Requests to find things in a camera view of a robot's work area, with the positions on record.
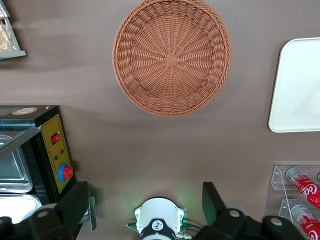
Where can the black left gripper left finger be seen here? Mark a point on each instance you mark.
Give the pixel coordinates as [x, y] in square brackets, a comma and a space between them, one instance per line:
[71, 202]

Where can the steel warmer pan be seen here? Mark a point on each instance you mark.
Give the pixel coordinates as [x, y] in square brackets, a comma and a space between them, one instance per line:
[12, 170]
[17, 207]

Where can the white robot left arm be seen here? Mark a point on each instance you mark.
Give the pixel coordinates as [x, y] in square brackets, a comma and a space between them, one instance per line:
[157, 217]

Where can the grey rectangular snack tray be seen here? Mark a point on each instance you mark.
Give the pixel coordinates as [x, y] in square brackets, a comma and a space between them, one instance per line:
[15, 53]

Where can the black food warmer cabinet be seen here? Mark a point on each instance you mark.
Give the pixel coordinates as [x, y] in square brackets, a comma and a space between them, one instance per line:
[53, 150]

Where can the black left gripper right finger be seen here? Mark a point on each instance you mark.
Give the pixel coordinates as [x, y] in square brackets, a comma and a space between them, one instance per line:
[212, 200]

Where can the cream plastic tray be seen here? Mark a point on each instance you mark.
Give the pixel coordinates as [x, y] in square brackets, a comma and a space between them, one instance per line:
[297, 87]

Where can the clear acrylic bottle rack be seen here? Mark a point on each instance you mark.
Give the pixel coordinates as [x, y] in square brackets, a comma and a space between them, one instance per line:
[278, 180]

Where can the brown round wicker basket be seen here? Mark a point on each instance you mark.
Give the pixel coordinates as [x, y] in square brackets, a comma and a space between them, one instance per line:
[172, 60]

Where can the clear bag of pastries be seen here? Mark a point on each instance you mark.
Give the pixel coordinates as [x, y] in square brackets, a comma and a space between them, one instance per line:
[6, 37]

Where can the red cola bottle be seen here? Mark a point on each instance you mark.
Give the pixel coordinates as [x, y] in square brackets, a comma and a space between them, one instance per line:
[303, 182]
[306, 222]

